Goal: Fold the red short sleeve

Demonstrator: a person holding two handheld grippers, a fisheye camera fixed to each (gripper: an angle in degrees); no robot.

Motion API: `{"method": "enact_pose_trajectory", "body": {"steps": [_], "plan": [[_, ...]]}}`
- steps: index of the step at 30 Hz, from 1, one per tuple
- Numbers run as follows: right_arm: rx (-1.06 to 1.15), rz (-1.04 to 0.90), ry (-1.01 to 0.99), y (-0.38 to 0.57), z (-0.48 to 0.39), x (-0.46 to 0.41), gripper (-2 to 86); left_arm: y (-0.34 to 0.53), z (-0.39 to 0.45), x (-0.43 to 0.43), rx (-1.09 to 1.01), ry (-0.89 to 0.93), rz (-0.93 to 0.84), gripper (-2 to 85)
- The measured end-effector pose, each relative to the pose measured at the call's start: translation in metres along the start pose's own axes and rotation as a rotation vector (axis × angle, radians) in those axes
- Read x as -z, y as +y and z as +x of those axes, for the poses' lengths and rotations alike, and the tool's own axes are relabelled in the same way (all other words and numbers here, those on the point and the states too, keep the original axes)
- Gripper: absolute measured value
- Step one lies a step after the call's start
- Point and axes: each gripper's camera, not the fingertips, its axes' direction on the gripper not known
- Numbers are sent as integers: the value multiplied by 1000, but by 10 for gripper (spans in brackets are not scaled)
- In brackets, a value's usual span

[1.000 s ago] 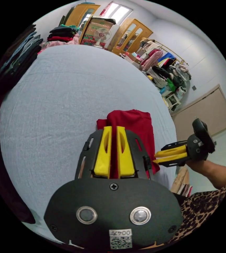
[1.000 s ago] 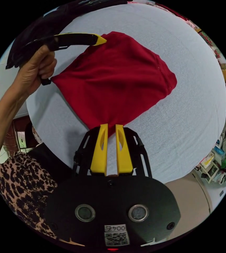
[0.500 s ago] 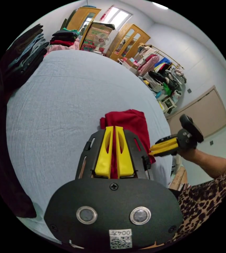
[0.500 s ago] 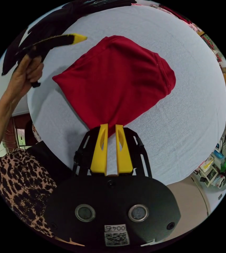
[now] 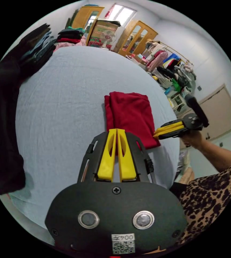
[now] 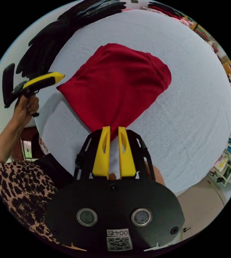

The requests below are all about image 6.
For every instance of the person's body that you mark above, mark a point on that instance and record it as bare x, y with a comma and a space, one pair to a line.
16, 193

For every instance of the person's right hand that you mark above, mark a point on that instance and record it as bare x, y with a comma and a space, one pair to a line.
159, 177

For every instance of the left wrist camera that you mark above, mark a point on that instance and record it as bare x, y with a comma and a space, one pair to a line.
8, 84

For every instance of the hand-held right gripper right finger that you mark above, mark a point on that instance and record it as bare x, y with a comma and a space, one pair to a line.
127, 163

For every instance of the person's left forearm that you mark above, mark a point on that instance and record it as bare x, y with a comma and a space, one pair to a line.
6, 143

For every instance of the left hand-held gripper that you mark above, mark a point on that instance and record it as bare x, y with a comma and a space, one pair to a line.
19, 89

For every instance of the pile of black clothes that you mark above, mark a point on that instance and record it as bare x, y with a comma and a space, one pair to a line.
46, 44

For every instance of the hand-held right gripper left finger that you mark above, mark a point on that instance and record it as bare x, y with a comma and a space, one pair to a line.
101, 161

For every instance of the shelf with colourful goods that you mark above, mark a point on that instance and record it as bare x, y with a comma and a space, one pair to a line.
228, 165

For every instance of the pile of red and pink clothes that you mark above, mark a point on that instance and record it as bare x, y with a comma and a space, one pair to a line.
167, 11

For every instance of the red short sleeve shirt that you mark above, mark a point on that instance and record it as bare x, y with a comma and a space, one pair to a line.
115, 84

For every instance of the person's left hand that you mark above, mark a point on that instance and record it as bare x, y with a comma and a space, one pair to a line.
26, 108

